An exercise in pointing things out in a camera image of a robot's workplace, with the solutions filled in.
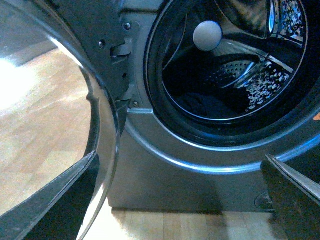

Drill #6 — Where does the glass washing machine door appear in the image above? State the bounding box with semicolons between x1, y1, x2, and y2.
0;0;126;240

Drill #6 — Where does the grey front-load washing machine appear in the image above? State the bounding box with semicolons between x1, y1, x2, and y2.
108;0;320;212

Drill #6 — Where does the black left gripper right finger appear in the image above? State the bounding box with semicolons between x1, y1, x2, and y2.
260;154;320;240

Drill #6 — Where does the dark blue mesh garment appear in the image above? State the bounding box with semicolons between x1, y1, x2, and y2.
175;92;238;120

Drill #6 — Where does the grey dryer ball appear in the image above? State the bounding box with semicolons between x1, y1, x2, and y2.
193;20;223;52

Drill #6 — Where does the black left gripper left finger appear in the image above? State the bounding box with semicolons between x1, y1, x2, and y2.
0;151;100;240

